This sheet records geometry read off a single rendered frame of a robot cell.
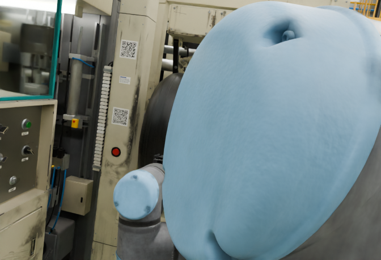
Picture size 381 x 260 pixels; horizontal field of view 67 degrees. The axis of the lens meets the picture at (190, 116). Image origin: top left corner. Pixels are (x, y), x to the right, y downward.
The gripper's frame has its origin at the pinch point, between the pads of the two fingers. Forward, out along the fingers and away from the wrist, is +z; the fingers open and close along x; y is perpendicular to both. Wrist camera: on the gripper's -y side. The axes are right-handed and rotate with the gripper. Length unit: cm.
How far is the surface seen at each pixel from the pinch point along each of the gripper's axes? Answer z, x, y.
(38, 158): 11, 57, -7
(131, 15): 21, 33, 57
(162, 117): 8.7, 9.0, 17.6
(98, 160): 30, 41, -7
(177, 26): 47, 20, 63
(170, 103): 10.8, 7.5, 23.0
